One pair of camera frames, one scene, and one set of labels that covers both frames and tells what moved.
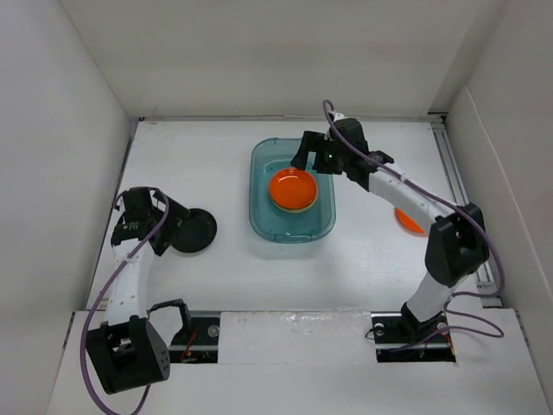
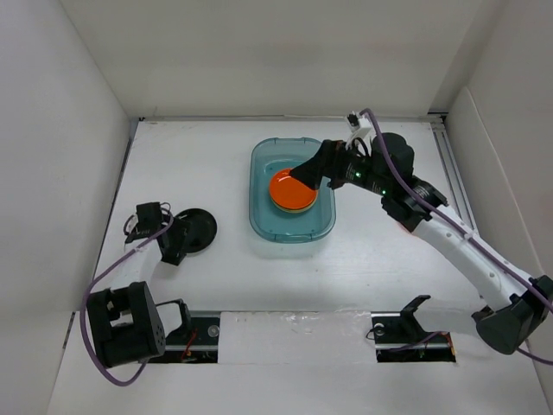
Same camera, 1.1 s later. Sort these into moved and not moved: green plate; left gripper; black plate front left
Moved: left gripper
Not moved: black plate front left; green plate
